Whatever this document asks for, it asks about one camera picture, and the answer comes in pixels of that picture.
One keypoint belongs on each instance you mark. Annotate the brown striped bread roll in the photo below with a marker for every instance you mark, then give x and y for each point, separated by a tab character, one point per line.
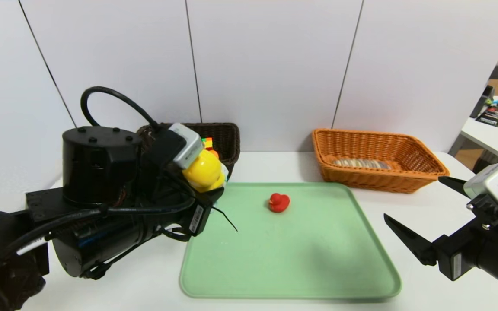
361	164

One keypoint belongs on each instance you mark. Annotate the black printed packet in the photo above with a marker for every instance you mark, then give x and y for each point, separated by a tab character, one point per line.
486	116

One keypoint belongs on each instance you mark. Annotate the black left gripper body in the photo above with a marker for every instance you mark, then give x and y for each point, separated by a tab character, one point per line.
199	219

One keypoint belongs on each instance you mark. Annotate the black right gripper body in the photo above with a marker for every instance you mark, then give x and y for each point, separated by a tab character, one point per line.
452	259

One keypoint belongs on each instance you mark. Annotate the white side table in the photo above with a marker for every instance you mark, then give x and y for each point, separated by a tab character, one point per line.
495	138

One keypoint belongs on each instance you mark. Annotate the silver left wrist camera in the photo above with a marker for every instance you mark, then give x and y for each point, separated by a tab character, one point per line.
186	147

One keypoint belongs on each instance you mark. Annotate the dark brown wicker basket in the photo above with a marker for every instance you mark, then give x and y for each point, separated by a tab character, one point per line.
227	142

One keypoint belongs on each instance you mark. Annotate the small red rubber duck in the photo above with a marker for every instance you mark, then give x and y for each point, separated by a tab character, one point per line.
279	204

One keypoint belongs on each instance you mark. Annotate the green plastic tray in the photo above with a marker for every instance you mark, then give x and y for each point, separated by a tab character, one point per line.
275	268

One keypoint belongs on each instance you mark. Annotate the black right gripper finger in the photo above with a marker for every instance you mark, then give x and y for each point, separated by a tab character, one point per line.
455	185
411	242

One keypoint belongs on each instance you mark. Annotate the multicolour puzzle cube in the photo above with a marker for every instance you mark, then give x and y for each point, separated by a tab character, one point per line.
208	142

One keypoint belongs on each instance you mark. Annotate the orange wicker basket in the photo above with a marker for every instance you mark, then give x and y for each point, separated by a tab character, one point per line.
361	179

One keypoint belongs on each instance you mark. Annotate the yellow duck toy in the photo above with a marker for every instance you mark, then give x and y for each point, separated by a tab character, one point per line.
205	170

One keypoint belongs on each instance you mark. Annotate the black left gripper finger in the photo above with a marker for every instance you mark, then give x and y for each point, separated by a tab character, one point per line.
214	195

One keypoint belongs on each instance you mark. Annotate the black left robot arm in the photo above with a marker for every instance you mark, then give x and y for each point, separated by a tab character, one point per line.
93	194

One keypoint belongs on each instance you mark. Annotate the black upright panel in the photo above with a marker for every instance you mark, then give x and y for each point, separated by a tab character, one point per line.
481	101

